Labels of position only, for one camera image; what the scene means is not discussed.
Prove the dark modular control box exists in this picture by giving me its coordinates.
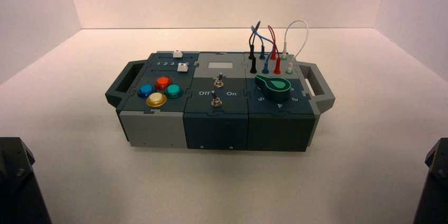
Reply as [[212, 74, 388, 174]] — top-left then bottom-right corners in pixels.
[[105, 51, 336, 152]]

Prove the red dome push button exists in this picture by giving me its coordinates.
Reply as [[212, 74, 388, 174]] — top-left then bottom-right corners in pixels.
[[154, 76, 172, 91]]

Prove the green dome push button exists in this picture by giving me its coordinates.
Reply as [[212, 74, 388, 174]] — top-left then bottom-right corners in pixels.
[[164, 84, 184, 99]]

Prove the dark green box handle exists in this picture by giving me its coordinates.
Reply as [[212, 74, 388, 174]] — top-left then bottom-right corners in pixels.
[[105, 60, 148, 108]]

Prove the red jumper cable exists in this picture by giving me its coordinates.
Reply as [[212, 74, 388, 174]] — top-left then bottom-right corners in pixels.
[[267, 25, 283, 76]]

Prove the yellow dome push button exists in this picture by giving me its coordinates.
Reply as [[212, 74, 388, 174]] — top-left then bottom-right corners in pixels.
[[146, 92, 168, 108]]

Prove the blue dome push button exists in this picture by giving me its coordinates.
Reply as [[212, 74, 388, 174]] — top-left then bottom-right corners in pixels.
[[137, 83, 157, 99]]

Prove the blue jumper cable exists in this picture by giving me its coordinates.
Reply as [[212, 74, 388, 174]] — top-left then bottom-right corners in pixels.
[[250, 25, 277, 75]]

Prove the white jumper cable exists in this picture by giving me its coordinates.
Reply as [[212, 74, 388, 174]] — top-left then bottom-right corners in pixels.
[[282, 20, 310, 75]]

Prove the grey box handle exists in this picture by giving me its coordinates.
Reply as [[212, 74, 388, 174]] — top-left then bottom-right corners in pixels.
[[296, 61, 336, 115]]

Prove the small grey display screen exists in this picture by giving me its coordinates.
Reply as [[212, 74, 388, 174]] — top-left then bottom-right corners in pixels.
[[208, 62, 234, 70]]

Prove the black jumper cable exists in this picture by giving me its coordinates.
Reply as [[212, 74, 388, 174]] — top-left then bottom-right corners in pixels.
[[247, 21, 262, 74]]

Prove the green rotary pointer knob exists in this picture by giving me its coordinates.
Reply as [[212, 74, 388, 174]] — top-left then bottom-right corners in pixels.
[[255, 74, 292, 101]]

